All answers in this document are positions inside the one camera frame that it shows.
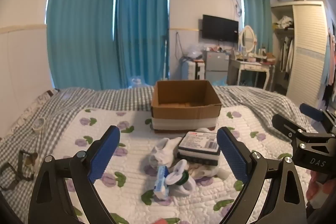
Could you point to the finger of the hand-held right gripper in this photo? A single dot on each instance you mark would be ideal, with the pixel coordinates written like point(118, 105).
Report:
point(311, 111)
point(287, 125)

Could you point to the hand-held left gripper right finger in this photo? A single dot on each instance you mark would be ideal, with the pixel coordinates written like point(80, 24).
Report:
point(232, 155)

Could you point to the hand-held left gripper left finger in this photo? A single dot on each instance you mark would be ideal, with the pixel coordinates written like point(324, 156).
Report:
point(103, 154)

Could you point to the white sock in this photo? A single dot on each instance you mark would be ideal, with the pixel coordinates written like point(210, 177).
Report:
point(164, 151)

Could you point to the brown cardboard box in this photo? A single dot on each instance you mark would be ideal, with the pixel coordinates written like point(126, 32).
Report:
point(183, 108)

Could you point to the cream cloth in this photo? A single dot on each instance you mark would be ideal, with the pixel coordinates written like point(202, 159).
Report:
point(207, 172)

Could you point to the black white labelled packet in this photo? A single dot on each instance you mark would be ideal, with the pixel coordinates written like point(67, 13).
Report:
point(199, 148)

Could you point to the white floral quilt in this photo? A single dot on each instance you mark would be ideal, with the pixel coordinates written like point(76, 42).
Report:
point(131, 187)

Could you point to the dark green tape roll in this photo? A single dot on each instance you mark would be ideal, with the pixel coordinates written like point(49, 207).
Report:
point(186, 177)

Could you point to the white tape roll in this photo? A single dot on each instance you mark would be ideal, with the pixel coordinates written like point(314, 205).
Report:
point(187, 186)
point(176, 174)

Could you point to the cream wardrobe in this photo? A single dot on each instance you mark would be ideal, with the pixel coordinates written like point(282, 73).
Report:
point(308, 56)

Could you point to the hanging white clothes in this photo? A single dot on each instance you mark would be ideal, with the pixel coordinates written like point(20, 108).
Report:
point(286, 54)

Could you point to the blue white tube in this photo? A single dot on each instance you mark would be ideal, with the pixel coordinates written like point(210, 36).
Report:
point(160, 183)

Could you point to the grey gingham bed sheet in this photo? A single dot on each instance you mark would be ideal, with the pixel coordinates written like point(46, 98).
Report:
point(57, 106)

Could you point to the white dressing table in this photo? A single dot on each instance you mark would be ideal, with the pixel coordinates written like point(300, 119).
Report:
point(249, 67)

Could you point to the clear tape roll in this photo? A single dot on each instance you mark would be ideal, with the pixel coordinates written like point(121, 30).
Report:
point(38, 124)

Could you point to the blue printed plastic bag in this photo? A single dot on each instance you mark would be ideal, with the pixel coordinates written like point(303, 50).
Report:
point(136, 82)

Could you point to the grey mini fridge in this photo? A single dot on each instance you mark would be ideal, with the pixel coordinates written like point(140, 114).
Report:
point(216, 65)

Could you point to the folded clothes on shelf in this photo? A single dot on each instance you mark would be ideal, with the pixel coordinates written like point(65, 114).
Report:
point(284, 23)

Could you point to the light blue suitcase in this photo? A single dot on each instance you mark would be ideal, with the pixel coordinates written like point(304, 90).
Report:
point(191, 70)

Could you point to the oval vanity mirror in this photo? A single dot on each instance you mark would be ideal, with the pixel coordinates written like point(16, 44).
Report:
point(247, 39)

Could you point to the short teal curtain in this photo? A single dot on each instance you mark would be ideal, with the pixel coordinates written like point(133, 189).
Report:
point(258, 16)

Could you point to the clear plastic bag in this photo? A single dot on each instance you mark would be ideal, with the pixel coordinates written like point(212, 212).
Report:
point(193, 52)

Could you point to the mop pole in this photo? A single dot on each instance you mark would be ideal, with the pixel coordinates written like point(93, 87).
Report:
point(166, 58)

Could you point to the wide teal curtain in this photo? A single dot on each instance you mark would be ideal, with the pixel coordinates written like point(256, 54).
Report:
point(81, 29)

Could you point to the narrow dark teal curtain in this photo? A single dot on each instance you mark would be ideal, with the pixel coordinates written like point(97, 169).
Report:
point(141, 29)

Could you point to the black wall television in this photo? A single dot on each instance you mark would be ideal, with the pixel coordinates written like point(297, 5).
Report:
point(220, 28)

